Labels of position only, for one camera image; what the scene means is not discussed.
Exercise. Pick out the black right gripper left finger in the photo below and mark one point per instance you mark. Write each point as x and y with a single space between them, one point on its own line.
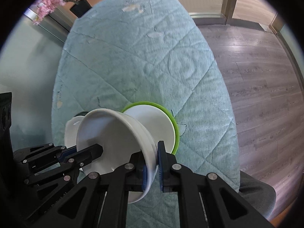
96 201

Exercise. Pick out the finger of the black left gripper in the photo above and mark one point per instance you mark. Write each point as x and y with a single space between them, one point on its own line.
66 153
83 157

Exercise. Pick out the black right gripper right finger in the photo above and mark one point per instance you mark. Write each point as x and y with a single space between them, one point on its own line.
205 201

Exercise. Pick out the white plate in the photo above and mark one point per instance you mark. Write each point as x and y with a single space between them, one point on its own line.
71 129
152 125

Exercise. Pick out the white ceramic bowl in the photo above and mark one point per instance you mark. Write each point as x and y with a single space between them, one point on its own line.
120 136

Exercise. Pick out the green plastic bowl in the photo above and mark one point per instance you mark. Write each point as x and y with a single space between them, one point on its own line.
166 123

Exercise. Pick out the grey chair seat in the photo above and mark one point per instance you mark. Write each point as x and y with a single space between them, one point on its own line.
258 194

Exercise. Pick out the light blue quilted tablecloth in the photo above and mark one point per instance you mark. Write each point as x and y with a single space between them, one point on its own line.
125 51

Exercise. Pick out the black flower pot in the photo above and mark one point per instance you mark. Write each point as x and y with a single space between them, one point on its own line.
80 8

